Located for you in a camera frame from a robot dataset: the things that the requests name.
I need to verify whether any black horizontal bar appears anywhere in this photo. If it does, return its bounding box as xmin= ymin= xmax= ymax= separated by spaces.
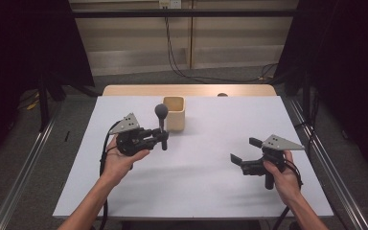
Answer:
xmin=71 ymin=9 xmax=298 ymax=18

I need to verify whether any left hand-held gripper cable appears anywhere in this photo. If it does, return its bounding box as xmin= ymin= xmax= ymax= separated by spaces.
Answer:
xmin=99 ymin=120 xmax=123 ymax=230

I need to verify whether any thick black makeup brush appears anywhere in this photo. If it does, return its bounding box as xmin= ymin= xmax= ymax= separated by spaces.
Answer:
xmin=154 ymin=103 xmax=170 ymax=151

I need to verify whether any beige square cup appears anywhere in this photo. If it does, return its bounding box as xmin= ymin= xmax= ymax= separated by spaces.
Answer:
xmin=162 ymin=96 xmax=186 ymax=132

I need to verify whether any white table sheet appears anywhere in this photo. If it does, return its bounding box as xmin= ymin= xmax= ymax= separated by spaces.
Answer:
xmin=52 ymin=95 xmax=334 ymax=220

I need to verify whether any black metal stand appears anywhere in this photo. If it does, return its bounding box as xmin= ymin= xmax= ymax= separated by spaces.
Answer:
xmin=301 ymin=71 xmax=312 ymax=126
xmin=37 ymin=73 xmax=51 ymax=132

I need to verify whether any person's right hand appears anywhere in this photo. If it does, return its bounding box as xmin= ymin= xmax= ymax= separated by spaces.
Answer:
xmin=263 ymin=150 xmax=302 ymax=205

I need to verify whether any right hand-held gripper cable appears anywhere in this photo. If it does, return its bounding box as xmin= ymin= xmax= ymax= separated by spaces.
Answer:
xmin=271 ymin=159 xmax=305 ymax=230

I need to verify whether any wooden table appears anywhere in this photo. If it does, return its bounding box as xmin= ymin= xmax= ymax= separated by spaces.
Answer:
xmin=102 ymin=83 xmax=278 ymax=98

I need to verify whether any aluminium rail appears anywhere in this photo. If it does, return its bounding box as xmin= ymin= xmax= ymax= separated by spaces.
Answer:
xmin=0 ymin=102 xmax=63 ymax=230
xmin=288 ymin=97 xmax=368 ymax=230

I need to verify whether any hand-held gripper cable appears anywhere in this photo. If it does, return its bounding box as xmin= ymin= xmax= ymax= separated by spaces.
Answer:
xmin=271 ymin=159 xmax=305 ymax=230
xmin=99 ymin=120 xmax=123 ymax=230

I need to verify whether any white wall socket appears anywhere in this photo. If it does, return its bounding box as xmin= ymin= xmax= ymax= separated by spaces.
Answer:
xmin=158 ymin=0 xmax=182 ymax=10

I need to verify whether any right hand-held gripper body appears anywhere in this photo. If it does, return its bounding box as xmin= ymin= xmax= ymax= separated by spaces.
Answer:
xmin=240 ymin=134 xmax=306 ymax=191

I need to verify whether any black floor cable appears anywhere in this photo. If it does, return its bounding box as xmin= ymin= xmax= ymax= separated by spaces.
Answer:
xmin=295 ymin=92 xmax=320 ymax=154

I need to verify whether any black curtain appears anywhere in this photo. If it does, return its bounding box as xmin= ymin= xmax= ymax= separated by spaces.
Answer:
xmin=272 ymin=0 xmax=368 ymax=183
xmin=0 ymin=0 xmax=95 ymax=171

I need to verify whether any yellow floor cable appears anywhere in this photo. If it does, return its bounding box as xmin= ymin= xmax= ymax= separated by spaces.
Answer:
xmin=26 ymin=92 xmax=41 ymax=111

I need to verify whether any person's left hand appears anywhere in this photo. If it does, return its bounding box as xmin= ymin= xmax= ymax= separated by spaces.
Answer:
xmin=103 ymin=146 xmax=151 ymax=186

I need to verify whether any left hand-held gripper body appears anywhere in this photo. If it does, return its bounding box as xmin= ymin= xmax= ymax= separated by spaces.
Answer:
xmin=108 ymin=112 xmax=156 ymax=157

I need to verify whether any black wall cable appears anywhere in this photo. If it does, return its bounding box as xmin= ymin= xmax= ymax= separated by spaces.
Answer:
xmin=163 ymin=15 xmax=279 ymax=84

